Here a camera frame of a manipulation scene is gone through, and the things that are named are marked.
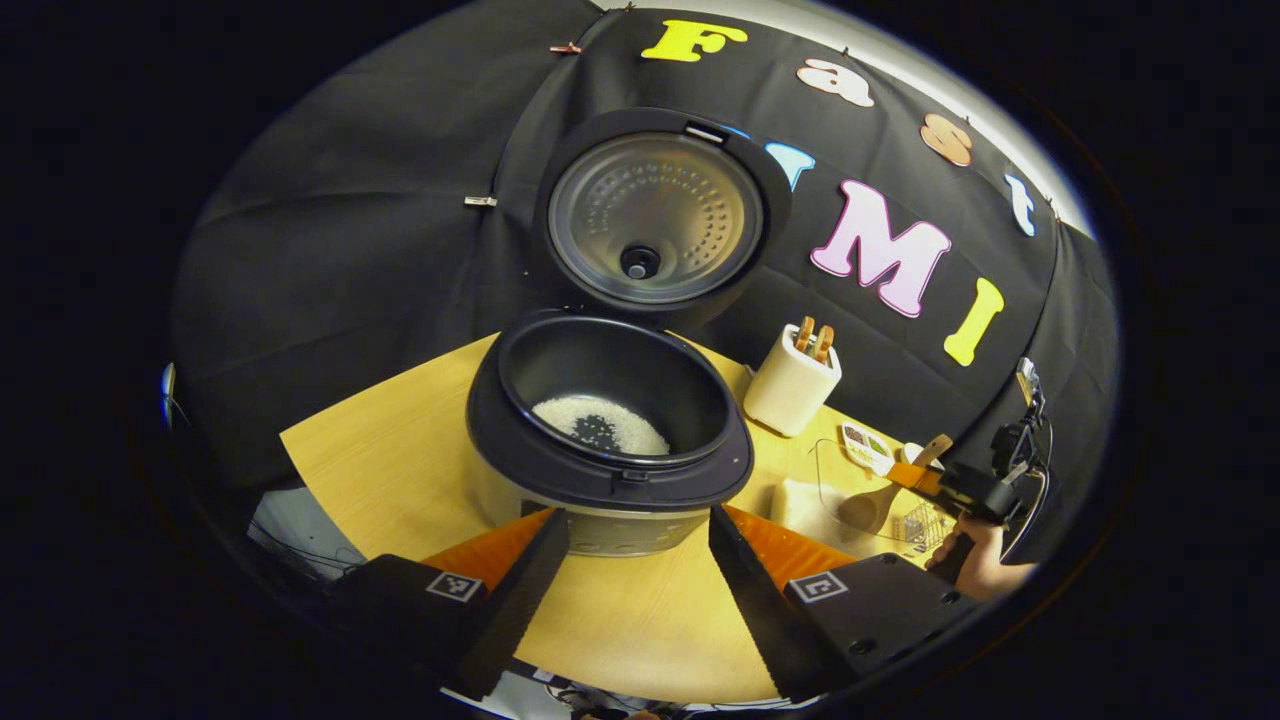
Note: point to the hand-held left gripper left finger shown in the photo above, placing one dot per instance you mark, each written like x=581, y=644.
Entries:
x=520, y=600

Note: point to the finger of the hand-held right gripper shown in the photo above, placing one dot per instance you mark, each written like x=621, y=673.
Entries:
x=915, y=477

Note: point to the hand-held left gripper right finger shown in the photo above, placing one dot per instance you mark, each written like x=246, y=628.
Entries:
x=750, y=600

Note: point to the wooden spoon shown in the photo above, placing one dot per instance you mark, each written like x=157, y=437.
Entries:
x=865, y=510

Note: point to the clear box of white rice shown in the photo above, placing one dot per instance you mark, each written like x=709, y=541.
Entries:
x=800, y=505

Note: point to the dark grey rice cooker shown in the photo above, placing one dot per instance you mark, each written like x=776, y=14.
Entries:
x=600, y=472

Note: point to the white rice heap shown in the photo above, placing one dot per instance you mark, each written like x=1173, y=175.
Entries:
x=640, y=432

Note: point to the white round plate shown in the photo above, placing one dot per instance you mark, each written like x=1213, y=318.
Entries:
x=908, y=452

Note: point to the white divided tray of beans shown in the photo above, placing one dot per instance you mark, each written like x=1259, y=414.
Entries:
x=868, y=452

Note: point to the white toaster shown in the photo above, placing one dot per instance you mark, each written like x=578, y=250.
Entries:
x=790, y=392

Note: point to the toasted bread slice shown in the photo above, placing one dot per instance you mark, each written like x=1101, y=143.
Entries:
x=823, y=345
x=804, y=334

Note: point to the black backdrop cloth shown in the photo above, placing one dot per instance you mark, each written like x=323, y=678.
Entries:
x=330, y=250

